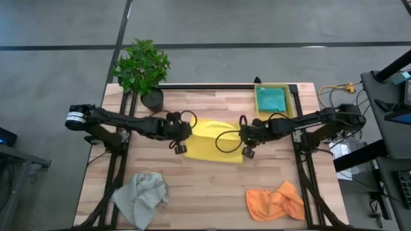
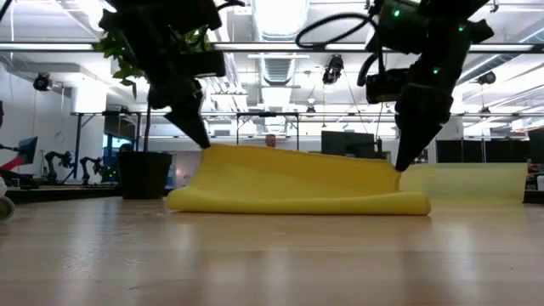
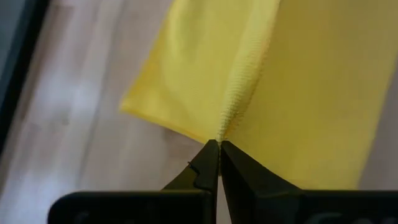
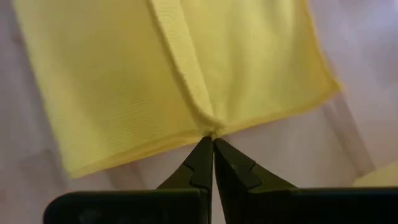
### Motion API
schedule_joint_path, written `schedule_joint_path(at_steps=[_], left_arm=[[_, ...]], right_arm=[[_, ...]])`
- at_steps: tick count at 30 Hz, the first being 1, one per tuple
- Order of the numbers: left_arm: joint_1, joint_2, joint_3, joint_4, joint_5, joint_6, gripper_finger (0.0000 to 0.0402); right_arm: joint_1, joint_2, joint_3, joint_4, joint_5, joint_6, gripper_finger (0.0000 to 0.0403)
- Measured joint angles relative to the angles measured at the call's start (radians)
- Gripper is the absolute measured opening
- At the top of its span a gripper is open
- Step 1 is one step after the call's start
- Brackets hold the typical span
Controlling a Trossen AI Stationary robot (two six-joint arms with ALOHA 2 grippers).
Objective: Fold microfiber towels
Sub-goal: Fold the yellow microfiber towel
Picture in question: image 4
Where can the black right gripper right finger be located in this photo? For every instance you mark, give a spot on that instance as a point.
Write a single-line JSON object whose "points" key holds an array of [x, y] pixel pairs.
{"points": [[236, 174]]}

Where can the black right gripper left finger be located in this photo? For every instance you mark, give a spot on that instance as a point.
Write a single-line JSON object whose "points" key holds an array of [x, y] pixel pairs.
{"points": [[199, 174]]}

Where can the yellow microfiber towel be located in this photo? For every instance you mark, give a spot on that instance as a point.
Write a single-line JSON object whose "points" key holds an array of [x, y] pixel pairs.
{"points": [[124, 77]]}

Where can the yellow translucent plastic bin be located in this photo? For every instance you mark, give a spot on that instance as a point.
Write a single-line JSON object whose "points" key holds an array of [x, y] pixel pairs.
{"points": [[379, 177]]}

